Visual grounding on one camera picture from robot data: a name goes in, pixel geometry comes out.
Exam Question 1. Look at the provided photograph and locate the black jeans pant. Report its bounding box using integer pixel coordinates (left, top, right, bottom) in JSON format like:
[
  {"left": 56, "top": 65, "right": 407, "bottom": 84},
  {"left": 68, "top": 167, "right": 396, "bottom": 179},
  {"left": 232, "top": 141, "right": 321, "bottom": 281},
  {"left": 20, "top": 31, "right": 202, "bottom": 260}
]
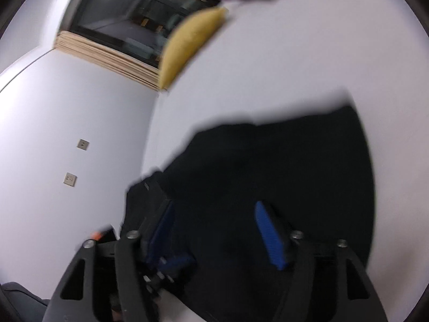
[{"left": 154, "top": 105, "right": 375, "bottom": 321}]

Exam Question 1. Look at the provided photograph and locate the yellow cushion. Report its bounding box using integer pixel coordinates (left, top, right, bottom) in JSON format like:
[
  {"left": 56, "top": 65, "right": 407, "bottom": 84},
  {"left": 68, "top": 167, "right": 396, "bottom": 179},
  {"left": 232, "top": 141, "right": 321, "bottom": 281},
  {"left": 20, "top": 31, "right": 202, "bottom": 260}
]
[{"left": 158, "top": 7, "right": 228, "bottom": 90}]

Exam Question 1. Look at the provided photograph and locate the dark window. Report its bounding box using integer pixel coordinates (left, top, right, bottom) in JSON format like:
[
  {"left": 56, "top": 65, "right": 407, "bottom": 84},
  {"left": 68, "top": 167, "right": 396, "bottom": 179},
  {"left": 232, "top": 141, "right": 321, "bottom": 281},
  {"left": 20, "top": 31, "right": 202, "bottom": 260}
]
[{"left": 70, "top": 0, "right": 219, "bottom": 68}]

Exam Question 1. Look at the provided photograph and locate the white bed mattress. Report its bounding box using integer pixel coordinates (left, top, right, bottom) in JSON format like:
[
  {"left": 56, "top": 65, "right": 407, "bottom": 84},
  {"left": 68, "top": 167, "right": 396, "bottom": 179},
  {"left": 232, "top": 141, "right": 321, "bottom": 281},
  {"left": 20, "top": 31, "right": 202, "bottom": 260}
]
[{"left": 142, "top": 0, "right": 428, "bottom": 321}]

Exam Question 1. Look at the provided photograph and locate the lower wall socket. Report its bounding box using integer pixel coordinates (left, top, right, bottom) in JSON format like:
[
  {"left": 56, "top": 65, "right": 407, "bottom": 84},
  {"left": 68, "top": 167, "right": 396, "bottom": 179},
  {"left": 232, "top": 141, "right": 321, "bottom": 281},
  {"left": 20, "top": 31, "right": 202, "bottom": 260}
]
[{"left": 63, "top": 172, "right": 77, "bottom": 187}]

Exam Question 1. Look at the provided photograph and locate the wall socket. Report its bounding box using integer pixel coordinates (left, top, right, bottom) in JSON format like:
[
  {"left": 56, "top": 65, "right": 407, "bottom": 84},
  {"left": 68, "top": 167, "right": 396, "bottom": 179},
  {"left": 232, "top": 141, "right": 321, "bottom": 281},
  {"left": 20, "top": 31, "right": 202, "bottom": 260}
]
[
  {"left": 63, "top": 172, "right": 77, "bottom": 187},
  {"left": 77, "top": 139, "right": 90, "bottom": 151}
]

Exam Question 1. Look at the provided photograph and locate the upper wall socket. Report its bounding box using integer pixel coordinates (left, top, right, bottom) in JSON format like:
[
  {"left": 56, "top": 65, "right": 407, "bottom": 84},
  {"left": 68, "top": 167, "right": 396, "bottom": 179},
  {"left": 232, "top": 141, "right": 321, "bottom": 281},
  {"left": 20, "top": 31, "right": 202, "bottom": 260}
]
[{"left": 77, "top": 139, "right": 90, "bottom": 151}]

